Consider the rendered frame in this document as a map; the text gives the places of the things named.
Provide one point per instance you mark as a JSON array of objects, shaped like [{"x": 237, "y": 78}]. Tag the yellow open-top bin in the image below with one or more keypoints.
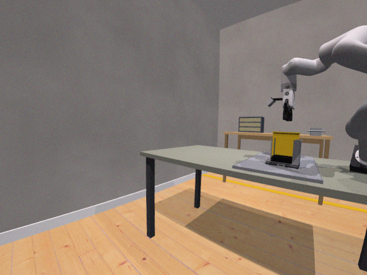
[{"x": 284, "y": 142}]

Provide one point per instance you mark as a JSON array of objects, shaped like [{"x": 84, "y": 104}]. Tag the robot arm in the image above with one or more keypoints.
[{"x": 348, "y": 50}]

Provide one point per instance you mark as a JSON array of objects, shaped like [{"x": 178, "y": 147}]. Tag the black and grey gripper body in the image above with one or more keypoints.
[{"x": 289, "y": 93}]

